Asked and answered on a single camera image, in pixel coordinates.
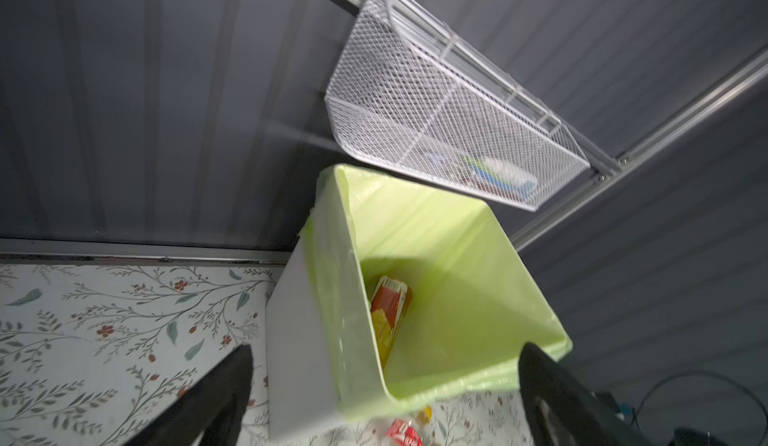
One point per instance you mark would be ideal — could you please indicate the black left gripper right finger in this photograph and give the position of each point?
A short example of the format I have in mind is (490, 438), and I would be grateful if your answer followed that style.
(548, 389)

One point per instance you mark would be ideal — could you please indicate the white plastic bin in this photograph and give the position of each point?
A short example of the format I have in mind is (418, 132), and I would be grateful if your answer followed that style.
(322, 360)

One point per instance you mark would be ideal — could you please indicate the white wire mesh basket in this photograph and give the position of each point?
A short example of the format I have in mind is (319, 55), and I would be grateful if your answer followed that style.
(395, 105)

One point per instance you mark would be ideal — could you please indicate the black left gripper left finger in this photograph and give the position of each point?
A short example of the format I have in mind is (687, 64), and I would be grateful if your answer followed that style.
(211, 412)

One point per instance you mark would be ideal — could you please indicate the clear bottle red label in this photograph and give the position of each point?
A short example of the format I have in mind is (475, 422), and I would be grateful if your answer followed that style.
(414, 429)

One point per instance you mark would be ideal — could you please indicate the green bin liner bag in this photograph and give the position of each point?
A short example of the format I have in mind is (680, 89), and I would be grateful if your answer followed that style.
(474, 303)

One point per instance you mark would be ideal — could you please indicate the toothpaste tube in basket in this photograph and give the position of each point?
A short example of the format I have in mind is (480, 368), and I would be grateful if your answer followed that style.
(500, 177)

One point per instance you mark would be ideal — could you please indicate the orange cap orange label bottle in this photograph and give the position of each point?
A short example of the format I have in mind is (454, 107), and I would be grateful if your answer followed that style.
(391, 300)

